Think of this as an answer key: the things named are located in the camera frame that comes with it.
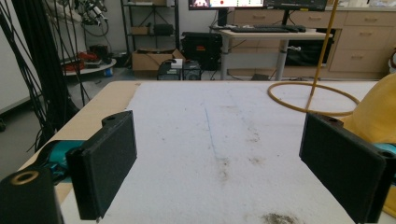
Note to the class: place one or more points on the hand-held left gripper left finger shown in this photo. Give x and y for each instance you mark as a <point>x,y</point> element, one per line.
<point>102,168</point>

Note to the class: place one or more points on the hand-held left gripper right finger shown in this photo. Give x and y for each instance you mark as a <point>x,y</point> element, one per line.
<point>342,161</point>

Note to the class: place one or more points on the yellow cloth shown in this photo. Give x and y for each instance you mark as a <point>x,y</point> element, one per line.
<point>379,115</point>

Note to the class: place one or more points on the round white platform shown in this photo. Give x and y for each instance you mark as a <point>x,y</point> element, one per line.
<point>93,69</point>

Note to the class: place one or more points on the red items pile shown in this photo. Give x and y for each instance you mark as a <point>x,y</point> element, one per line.
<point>85,57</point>

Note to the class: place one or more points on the small black computer box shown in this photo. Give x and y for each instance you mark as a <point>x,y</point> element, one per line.
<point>168,73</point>
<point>191,71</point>

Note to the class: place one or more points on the cardboard box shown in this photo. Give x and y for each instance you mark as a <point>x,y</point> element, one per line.
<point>149,60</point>

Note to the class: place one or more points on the white felt mat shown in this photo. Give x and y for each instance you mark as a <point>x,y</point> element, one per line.
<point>218,124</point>

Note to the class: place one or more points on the wooden drawer cabinet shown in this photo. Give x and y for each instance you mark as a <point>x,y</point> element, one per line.
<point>364,40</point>

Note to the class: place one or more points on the white standing desk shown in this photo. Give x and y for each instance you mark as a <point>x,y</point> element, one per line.
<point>267,35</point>

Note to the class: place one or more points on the large black equipment case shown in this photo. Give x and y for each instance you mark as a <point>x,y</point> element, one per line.
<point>200,49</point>

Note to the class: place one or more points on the black keyboard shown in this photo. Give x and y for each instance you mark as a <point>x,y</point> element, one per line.
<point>258,30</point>

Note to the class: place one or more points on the black metal shelf rack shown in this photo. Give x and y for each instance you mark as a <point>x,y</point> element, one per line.
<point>176,21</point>

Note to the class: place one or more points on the computer monitor with bright screen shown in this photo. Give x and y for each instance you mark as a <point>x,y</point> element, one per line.
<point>227,3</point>

